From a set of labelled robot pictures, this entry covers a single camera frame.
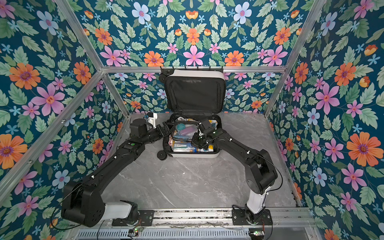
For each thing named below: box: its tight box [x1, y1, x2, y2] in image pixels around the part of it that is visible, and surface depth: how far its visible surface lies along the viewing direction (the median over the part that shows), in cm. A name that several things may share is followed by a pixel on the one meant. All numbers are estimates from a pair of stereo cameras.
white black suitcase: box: [157, 69, 226, 159], surface depth 95 cm
